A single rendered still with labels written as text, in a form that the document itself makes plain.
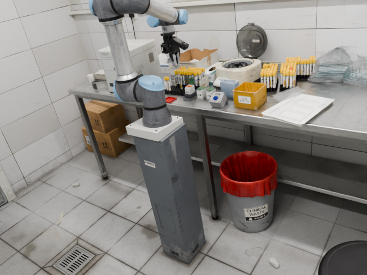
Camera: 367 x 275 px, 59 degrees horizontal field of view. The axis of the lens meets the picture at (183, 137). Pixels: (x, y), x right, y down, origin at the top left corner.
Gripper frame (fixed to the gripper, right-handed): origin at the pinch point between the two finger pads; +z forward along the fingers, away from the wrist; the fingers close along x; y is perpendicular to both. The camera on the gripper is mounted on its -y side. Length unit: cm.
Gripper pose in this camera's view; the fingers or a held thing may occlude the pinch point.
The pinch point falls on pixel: (177, 65)
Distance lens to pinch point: 203.5
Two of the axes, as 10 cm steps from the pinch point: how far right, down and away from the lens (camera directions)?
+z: 1.6, 8.6, 4.8
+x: -5.7, 4.7, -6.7
